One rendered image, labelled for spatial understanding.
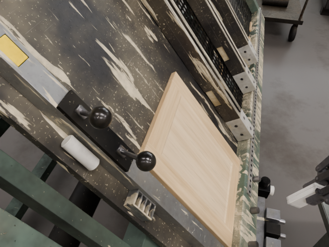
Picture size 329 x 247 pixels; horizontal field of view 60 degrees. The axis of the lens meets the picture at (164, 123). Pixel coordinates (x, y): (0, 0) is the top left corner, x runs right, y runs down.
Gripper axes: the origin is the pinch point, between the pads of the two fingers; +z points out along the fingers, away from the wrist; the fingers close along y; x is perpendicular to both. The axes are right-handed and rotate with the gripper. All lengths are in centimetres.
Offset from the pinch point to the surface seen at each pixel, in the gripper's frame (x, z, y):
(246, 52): 26, 38, -113
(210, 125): 1, 34, -43
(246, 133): 22, 40, -53
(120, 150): -32.5, 16.0, -6.4
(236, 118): 14, 36, -54
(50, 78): -50, 9, -11
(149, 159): -28.8, 7.3, -0.7
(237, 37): 17, 33, -114
